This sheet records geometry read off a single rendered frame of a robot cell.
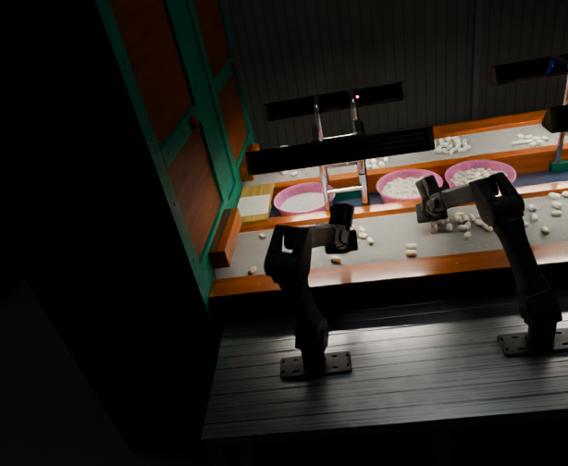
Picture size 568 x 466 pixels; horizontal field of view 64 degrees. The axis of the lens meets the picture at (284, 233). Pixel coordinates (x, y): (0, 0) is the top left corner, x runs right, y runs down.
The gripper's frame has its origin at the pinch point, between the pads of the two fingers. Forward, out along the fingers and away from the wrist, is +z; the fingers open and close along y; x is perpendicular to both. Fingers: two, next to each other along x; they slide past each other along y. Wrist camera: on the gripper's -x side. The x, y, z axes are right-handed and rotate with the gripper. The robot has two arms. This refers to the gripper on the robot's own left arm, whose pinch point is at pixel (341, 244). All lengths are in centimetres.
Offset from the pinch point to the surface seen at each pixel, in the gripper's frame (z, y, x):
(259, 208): 32, 34, -23
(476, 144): 68, -66, -48
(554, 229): 9, -69, 2
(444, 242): 9.0, -34.1, 2.1
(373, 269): -3.3, -9.0, 9.3
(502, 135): 73, -80, -52
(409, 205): 25.2, -26.3, -14.9
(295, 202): 44, 20, -26
